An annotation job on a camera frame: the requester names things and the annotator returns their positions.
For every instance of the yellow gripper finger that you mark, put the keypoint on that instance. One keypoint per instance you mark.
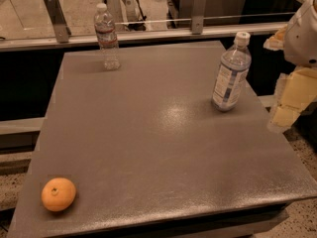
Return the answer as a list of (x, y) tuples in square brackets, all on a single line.
[(293, 94), (276, 41)]

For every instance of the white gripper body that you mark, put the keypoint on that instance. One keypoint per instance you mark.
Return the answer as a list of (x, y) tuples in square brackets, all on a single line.
[(303, 37)]

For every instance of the blue label plastic bottle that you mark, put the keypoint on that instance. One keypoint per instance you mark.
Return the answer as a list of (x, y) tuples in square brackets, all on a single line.
[(232, 73)]

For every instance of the red label water bottle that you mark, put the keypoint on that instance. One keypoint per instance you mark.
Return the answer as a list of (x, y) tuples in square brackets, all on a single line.
[(105, 30)]

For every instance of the orange fruit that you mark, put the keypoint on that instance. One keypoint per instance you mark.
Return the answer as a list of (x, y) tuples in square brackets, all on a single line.
[(58, 194)]

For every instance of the right metal bracket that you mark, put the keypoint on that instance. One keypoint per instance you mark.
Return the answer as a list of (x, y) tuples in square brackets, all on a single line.
[(197, 16)]

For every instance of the metal bracket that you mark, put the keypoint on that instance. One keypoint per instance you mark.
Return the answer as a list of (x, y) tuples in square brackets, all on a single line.
[(197, 16), (61, 30)]

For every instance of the left metal bracket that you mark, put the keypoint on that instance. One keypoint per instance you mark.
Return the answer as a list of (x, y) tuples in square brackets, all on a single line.
[(61, 30)]

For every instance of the metal rail frame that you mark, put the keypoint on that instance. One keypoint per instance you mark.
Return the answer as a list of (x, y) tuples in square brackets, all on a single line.
[(146, 37)]

